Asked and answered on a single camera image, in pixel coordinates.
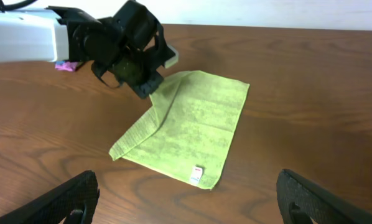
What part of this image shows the green microfiber cloth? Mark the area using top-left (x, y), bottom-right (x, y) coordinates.
top-left (109, 70), bottom-right (249, 190)

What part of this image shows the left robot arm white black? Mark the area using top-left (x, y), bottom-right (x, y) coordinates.
top-left (0, 1), bottom-right (179, 98)

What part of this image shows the purple folded cloth bottom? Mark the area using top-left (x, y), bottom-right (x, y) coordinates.
top-left (55, 61), bottom-right (78, 72)

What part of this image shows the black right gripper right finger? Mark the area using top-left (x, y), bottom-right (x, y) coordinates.
top-left (276, 169), bottom-right (372, 224)

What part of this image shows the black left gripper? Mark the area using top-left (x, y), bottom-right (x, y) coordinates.
top-left (91, 23), bottom-right (177, 100)

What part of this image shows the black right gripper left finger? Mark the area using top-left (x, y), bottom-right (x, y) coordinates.
top-left (0, 170), bottom-right (100, 224)

